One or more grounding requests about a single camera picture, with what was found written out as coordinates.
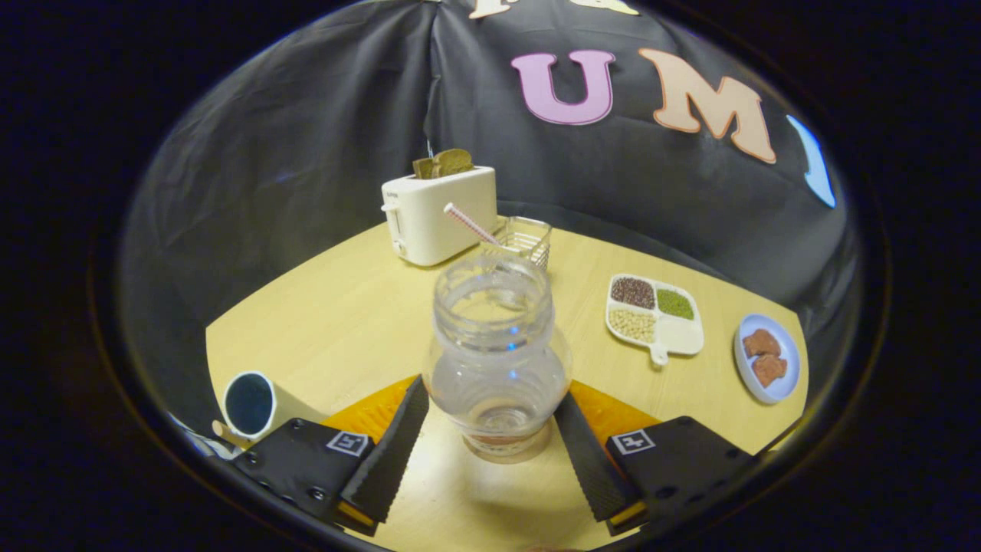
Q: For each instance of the white divided grain dish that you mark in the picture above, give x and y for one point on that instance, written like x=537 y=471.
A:
x=682 y=337

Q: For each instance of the pink striped straw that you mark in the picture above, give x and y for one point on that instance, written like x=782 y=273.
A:
x=467 y=221

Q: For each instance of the small blue plate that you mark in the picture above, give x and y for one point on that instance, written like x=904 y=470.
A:
x=789 y=383

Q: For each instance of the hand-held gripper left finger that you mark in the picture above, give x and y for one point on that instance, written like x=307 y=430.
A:
x=395 y=452

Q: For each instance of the brown meat slice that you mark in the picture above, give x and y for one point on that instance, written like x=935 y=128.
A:
x=761 y=343
x=769 y=370

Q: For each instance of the clear plastic juice bottle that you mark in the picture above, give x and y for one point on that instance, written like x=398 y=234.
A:
x=498 y=368

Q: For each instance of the light wooden table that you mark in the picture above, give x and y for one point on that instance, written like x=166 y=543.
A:
x=352 y=322

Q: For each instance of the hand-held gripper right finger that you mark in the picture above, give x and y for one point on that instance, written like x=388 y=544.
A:
x=588 y=460

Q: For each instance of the brown toast slice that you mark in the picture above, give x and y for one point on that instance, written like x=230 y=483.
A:
x=448 y=162

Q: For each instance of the black backdrop cloth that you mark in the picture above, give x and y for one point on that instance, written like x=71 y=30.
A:
x=306 y=138

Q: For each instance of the white toaster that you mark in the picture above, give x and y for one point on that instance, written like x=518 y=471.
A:
x=437 y=222

